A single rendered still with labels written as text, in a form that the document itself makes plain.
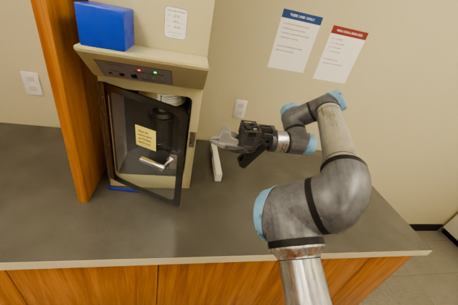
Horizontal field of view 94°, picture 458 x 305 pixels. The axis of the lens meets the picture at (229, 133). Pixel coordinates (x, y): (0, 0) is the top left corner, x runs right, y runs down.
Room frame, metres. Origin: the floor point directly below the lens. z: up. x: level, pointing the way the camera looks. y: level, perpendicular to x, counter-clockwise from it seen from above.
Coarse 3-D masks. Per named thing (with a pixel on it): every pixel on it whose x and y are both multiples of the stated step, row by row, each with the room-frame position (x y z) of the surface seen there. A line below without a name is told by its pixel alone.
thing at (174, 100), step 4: (140, 92) 0.69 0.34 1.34; (144, 92) 0.68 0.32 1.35; (148, 92) 0.67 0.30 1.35; (148, 96) 0.66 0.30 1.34; (152, 96) 0.66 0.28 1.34; (156, 96) 0.66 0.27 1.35; (160, 96) 0.67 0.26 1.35; (164, 96) 0.67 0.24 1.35; (168, 96) 0.68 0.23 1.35; (172, 96) 0.69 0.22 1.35; (176, 96) 0.70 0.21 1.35; (180, 96) 0.72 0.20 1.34; (160, 100) 0.66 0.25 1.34; (164, 100) 0.67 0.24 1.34; (168, 100) 0.67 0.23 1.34; (172, 100) 0.68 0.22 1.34; (176, 100) 0.69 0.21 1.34; (180, 100) 0.71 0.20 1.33; (184, 100) 0.74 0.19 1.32; (172, 104) 0.68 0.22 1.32; (176, 104) 0.69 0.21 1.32; (180, 104) 0.70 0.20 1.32
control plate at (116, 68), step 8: (104, 64) 0.53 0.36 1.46; (112, 64) 0.53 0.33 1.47; (120, 64) 0.53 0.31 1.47; (104, 72) 0.56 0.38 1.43; (112, 72) 0.56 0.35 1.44; (120, 72) 0.56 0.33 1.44; (128, 72) 0.56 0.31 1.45; (136, 72) 0.56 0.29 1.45; (144, 72) 0.57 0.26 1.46; (152, 72) 0.57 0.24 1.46; (160, 72) 0.57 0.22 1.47; (168, 72) 0.57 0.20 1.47; (144, 80) 0.60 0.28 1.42; (152, 80) 0.60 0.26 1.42; (160, 80) 0.60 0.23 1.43; (168, 80) 0.60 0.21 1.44
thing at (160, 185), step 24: (120, 96) 0.57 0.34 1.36; (144, 96) 0.55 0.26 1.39; (120, 120) 0.57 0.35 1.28; (144, 120) 0.55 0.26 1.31; (168, 120) 0.53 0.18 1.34; (120, 144) 0.57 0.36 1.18; (168, 144) 0.53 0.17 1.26; (120, 168) 0.58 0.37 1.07; (144, 168) 0.55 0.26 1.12; (168, 168) 0.53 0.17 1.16; (144, 192) 0.55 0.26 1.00; (168, 192) 0.53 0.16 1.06
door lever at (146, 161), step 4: (140, 160) 0.50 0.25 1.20; (144, 160) 0.50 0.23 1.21; (148, 160) 0.50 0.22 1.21; (152, 160) 0.50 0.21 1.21; (168, 160) 0.52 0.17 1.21; (172, 160) 0.52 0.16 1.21; (148, 164) 0.49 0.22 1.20; (152, 164) 0.49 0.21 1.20; (156, 164) 0.49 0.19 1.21; (160, 164) 0.49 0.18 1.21; (164, 164) 0.50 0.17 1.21; (168, 164) 0.51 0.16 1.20; (156, 168) 0.48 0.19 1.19; (160, 168) 0.48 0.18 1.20; (164, 168) 0.48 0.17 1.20
